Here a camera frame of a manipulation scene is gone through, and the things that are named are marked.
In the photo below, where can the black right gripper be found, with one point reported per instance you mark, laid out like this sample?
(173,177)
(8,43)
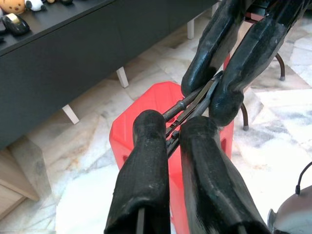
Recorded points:
(258,9)

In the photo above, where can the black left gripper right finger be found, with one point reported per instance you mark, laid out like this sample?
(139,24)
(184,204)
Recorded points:
(207,175)

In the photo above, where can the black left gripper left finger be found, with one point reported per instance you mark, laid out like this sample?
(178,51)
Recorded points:
(143,170)

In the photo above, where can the dark metal table leg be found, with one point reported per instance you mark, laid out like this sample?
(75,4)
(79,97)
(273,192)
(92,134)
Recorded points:
(244,117)
(281,68)

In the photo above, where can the red plastic stool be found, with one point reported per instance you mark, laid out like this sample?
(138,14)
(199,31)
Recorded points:
(146,97)

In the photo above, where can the pale wooden furniture block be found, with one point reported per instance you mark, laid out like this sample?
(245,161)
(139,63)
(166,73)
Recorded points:
(12,175)

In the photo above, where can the black sideboard with white legs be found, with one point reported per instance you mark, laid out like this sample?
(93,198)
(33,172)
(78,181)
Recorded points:
(73,48)

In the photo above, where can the small white black plush toy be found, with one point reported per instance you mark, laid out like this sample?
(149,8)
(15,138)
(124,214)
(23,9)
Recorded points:
(35,5)

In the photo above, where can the yellow round plush toy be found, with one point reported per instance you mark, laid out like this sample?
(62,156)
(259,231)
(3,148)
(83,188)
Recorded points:
(13,6)

